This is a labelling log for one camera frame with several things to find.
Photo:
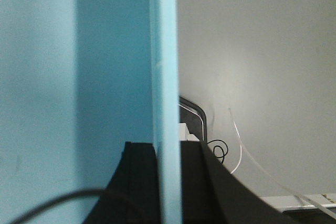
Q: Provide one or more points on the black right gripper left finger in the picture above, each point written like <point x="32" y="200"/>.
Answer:
<point x="136" y="179"/>

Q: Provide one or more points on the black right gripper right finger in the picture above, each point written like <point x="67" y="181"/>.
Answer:
<point x="210" y="194"/>

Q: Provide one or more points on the black tray with white part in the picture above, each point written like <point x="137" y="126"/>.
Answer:
<point x="194" y="117"/>

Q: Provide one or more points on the light blue plastic box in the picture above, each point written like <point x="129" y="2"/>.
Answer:
<point x="79" y="79"/>

